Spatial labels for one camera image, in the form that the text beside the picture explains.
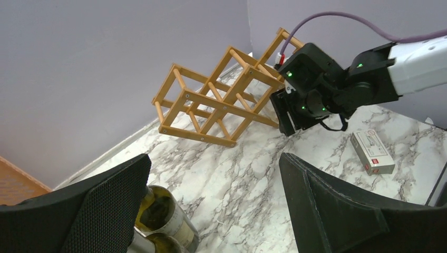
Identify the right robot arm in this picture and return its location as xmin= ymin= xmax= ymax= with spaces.
xmin=270 ymin=36 xmax=446 ymax=136

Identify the small white cardboard box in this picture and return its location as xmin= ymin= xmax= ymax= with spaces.
xmin=350 ymin=130 xmax=395 ymax=176

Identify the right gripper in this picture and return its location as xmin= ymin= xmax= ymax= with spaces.
xmin=270 ymin=89 xmax=335 ymax=137

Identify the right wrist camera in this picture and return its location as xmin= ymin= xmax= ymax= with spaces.
xmin=274 ymin=52 xmax=288 ymax=70

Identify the green wine bottle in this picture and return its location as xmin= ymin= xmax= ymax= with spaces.
xmin=135 ymin=185 xmax=199 ymax=252

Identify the wooden wine rack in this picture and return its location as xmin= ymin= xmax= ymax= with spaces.
xmin=152 ymin=28 xmax=304 ymax=147

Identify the orange plastic file organizer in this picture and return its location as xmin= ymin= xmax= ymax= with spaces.
xmin=1 ymin=157 xmax=52 ymax=206

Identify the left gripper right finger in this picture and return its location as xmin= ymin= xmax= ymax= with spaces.
xmin=279 ymin=152 xmax=446 ymax=252

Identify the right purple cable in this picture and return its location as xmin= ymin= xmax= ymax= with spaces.
xmin=279 ymin=11 xmax=447 ymax=56

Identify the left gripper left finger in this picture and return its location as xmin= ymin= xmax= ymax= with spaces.
xmin=1 ymin=153 xmax=151 ymax=252

